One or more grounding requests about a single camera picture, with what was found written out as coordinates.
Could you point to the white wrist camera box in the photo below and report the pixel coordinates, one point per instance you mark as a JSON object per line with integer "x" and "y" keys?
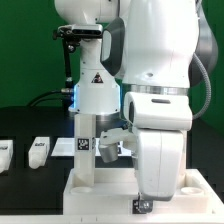
{"x": 155, "y": 111}

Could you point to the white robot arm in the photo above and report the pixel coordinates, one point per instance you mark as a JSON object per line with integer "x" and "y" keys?
{"x": 147, "y": 46}

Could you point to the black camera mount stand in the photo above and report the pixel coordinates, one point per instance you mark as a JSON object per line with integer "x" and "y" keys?
{"x": 68, "y": 53}

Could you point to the white fiducial marker sheet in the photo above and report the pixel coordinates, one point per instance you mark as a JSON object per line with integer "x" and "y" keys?
{"x": 65, "y": 147}

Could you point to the white desk tabletop tray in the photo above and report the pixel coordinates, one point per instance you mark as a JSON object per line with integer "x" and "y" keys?
{"x": 115, "y": 189}

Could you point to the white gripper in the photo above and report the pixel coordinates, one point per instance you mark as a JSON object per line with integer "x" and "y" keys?
{"x": 158, "y": 160}

